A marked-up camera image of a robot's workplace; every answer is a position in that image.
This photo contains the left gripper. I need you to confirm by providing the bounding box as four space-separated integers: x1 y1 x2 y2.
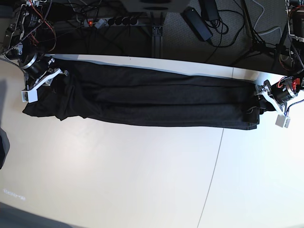
255 76 304 116

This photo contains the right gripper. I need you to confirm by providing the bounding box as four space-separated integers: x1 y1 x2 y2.
20 53 69 94

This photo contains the dark grey T-shirt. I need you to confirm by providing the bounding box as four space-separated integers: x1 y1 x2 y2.
23 59 261 130

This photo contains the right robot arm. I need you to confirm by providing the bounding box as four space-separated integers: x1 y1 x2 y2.
1 0 74 95

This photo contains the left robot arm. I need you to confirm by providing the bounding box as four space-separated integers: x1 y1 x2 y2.
259 0 304 117

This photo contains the black object at left edge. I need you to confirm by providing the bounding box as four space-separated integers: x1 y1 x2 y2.
0 129 10 169

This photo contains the black power adapter brick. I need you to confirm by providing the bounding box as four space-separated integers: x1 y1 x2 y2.
182 7 213 42

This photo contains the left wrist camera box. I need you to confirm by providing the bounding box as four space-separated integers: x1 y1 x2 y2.
275 115 290 128

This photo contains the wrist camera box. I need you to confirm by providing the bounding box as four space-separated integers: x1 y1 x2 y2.
275 115 290 128
21 89 38 103

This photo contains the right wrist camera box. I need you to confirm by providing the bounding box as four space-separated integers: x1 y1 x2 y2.
21 89 38 103

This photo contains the power strip with red switch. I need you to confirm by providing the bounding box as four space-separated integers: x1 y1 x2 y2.
82 17 139 29

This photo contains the grey cable on floor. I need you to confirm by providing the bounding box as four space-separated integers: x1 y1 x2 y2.
251 0 293 60

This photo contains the grey base plate at top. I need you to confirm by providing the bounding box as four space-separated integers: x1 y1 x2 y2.
121 0 190 12

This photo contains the aluminium frame post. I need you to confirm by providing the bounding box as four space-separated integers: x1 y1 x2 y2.
150 12 163 58

